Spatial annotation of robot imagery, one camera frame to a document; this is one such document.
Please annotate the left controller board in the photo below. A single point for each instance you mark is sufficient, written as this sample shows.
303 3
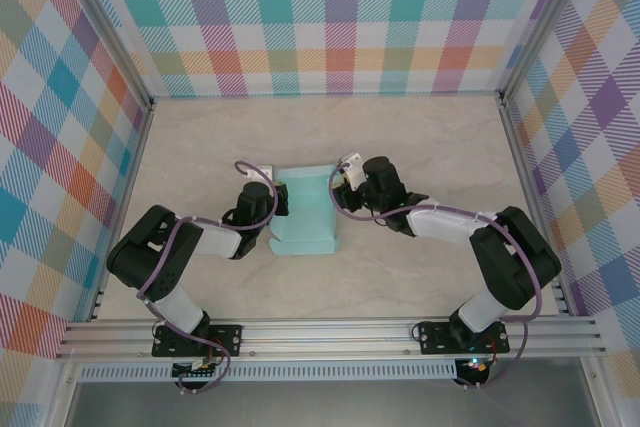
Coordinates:
195 367

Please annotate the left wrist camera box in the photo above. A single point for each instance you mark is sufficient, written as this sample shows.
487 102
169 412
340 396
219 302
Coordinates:
262 171

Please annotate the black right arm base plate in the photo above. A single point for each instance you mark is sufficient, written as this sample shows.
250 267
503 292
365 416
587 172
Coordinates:
435 337

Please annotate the grey metal panel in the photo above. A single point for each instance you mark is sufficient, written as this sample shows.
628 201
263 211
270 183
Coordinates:
325 404

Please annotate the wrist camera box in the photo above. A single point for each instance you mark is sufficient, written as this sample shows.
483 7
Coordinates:
352 169
262 171

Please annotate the aluminium side rail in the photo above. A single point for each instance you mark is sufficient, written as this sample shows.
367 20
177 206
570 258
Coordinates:
122 212
524 172

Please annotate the aluminium mounting rail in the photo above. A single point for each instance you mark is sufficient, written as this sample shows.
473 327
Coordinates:
325 339

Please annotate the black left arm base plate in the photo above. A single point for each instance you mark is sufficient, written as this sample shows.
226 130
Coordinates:
225 339

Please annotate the right controller board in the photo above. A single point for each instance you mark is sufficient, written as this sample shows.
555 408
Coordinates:
475 364

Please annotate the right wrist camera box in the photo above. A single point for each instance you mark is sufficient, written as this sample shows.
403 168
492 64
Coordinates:
352 169

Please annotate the right aluminium frame post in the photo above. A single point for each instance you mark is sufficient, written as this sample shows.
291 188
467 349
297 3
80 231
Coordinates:
545 22

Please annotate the aluminium frame post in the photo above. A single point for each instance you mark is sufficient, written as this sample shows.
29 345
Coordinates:
112 37
545 22

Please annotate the left aluminium side rail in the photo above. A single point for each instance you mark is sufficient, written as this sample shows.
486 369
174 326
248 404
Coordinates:
122 212

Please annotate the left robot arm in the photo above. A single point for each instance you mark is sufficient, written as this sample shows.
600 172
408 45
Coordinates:
150 267

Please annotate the left aluminium frame post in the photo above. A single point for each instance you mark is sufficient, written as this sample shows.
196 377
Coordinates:
112 37

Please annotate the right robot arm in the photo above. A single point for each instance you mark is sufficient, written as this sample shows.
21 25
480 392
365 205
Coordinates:
515 257

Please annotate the controller board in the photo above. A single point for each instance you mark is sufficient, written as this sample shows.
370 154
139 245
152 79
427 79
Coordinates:
475 364
195 367

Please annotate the right aluminium side rail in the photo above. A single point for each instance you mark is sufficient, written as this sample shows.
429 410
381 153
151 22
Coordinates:
524 172

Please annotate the light teal cloth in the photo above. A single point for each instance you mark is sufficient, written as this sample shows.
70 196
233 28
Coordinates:
307 212

